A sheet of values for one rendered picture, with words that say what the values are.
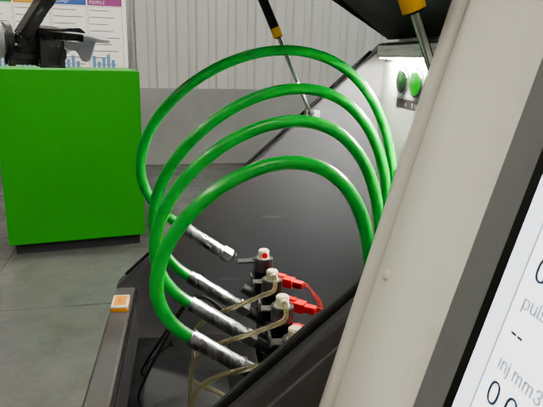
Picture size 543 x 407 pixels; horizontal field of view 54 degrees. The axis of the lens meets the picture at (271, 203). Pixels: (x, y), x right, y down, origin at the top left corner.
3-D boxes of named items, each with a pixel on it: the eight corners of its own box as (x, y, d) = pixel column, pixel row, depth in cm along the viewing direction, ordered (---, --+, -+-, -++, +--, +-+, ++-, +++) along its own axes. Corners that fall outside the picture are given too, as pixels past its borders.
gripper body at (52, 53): (57, 62, 123) (0, 61, 115) (56, 23, 119) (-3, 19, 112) (69, 68, 117) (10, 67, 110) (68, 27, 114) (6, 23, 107)
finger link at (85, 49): (110, 63, 119) (67, 59, 118) (110, 35, 117) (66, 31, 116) (106, 65, 116) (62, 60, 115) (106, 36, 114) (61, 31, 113)
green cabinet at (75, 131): (132, 213, 490) (126, 67, 455) (145, 244, 412) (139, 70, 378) (18, 222, 457) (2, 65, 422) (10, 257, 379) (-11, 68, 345)
